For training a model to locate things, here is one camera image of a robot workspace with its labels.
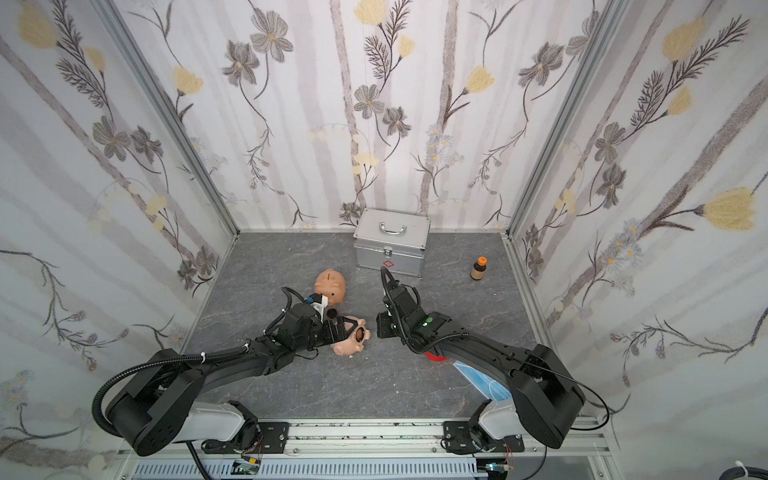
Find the small brown orange-capped bottle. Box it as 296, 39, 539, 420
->
471, 257, 488, 281

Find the pink piggy bank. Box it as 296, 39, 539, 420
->
331, 316, 371, 356
314, 269, 347, 306

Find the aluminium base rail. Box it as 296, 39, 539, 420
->
109, 417, 622, 479

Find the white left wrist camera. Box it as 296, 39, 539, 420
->
306, 293, 329, 322

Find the blue face mask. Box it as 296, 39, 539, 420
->
453, 361, 512, 402

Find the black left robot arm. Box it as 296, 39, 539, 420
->
91, 287, 371, 456

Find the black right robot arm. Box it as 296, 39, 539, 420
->
376, 267, 611, 455

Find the silver aluminium first aid case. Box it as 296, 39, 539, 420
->
353, 209, 431, 277

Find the red piggy bank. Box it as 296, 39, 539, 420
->
424, 352, 448, 363

